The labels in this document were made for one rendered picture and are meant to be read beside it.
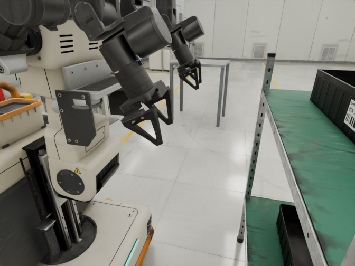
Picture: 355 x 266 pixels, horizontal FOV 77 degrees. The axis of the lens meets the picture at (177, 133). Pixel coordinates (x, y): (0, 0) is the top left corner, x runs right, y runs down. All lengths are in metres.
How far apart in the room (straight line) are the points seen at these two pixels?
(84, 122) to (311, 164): 0.55
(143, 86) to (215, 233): 1.29
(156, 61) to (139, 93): 6.64
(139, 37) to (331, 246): 0.40
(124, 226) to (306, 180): 0.97
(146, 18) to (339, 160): 0.46
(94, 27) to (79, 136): 0.35
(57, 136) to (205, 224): 1.16
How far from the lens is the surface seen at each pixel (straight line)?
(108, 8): 0.45
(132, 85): 0.43
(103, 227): 1.28
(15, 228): 1.05
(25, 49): 0.62
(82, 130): 0.67
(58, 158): 0.81
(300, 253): 1.15
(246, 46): 9.73
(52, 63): 0.67
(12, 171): 0.96
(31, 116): 1.04
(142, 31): 0.40
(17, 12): 0.50
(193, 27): 0.82
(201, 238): 1.56
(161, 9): 0.84
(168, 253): 1.48
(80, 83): 0.71
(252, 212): 1.26
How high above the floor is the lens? 1.19
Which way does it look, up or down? 25 degrees down
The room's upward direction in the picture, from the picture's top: straight up
